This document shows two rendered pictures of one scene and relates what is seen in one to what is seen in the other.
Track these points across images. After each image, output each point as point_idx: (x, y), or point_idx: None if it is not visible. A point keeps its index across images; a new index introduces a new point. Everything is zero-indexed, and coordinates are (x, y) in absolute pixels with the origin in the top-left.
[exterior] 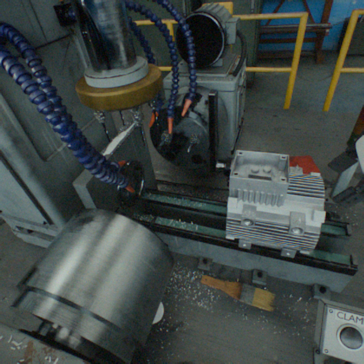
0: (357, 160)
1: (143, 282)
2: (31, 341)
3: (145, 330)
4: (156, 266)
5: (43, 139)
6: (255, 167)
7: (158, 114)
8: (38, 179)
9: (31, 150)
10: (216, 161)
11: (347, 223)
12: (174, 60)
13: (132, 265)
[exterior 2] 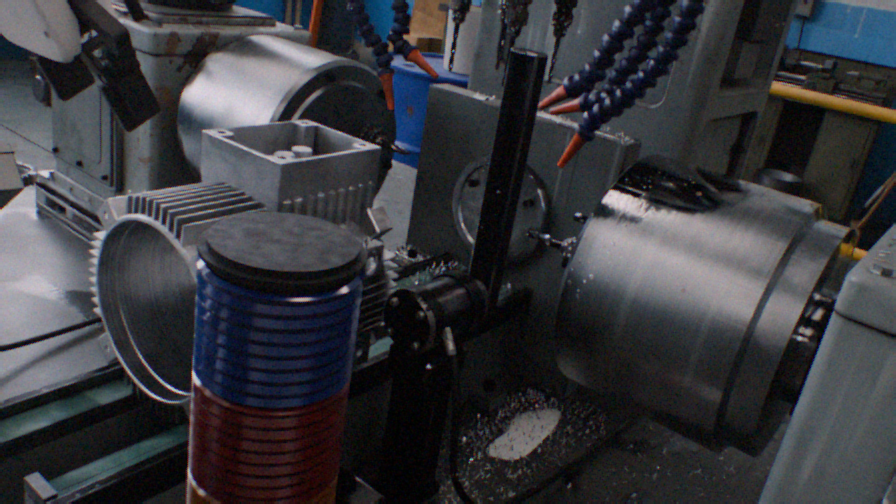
0: (101, 85)
1: (230, 95)
2: (223, 30)
3: (191, 128)
4: (244, 112)
5: (524, 37)
6: (304, 149)
7: (578, 104)
8: (473, 72)
9: (494, 29)
10: (473, 269)
11: (57, 501)
12: (681, 14)
13: (250, 76)
